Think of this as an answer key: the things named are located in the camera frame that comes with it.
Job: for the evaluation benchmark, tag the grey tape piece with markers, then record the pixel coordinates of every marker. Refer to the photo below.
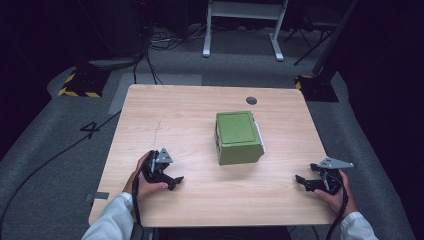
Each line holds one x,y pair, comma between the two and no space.
100,196

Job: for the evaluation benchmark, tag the person's left hand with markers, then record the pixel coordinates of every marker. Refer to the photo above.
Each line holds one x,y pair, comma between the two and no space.
143,188

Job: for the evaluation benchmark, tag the black folding tripod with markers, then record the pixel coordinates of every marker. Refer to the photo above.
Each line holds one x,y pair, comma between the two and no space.
311,36

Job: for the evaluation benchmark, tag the white metal stand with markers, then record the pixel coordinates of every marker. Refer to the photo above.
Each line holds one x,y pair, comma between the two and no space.
245,10

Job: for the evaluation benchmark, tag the black base yellow striped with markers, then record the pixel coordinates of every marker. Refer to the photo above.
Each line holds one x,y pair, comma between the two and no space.
85,85
318,88

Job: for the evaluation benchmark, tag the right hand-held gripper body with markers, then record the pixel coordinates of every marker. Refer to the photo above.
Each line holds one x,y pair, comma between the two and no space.
331,181

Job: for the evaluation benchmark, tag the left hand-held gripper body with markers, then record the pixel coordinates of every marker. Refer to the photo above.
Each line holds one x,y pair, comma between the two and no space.
154,173

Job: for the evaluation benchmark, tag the dark round table grommet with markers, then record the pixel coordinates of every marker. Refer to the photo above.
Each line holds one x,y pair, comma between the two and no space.
251,100

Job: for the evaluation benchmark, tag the person's right hand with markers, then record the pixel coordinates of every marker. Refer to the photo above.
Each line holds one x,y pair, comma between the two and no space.
340,201

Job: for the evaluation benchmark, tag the green box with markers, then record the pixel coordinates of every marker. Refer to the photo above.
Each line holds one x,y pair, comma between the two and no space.
237,136

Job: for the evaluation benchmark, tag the grey slanted metal pole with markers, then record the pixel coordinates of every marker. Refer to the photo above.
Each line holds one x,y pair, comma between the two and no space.
333,36

